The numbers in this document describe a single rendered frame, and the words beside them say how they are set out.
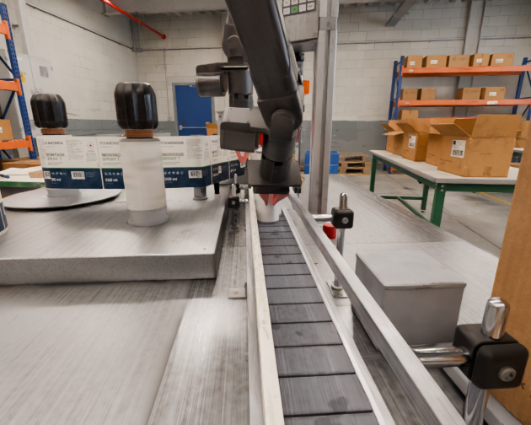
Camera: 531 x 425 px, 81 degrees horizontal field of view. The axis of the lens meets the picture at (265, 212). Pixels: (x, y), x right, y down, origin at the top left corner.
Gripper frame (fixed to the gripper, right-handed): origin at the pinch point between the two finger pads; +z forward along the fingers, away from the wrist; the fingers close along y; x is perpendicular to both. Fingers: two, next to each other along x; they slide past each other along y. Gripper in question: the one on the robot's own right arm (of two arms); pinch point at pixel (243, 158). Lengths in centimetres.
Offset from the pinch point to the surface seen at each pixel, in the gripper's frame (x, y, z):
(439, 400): 11, 65, 5
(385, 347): 10, 60, 6
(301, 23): 14.7, -6.6, -31.2
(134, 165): -22.3, 10.4, -0.1
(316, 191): 19.4, -3.8, 9.4
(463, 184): 135, -107, 29
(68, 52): -331, -588, -138
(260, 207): 3.9, 10.0, 9.5
